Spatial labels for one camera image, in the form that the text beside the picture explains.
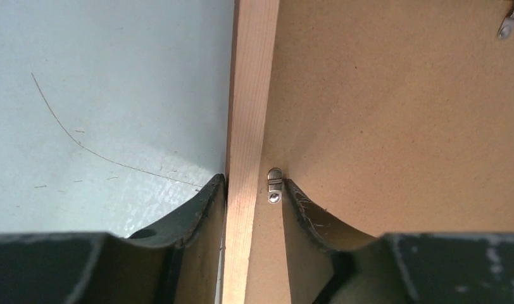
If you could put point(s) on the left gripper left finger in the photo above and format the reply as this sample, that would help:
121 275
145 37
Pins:
176 259

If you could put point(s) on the small metal frame clip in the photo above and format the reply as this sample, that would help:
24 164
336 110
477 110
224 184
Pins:
275 185

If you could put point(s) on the wooden picture frame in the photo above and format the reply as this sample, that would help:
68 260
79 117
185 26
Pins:
253 38

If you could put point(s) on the brown cardboard backing board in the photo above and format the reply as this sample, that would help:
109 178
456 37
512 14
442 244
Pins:
391 115

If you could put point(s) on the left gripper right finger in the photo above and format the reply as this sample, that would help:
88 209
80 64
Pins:
329 261

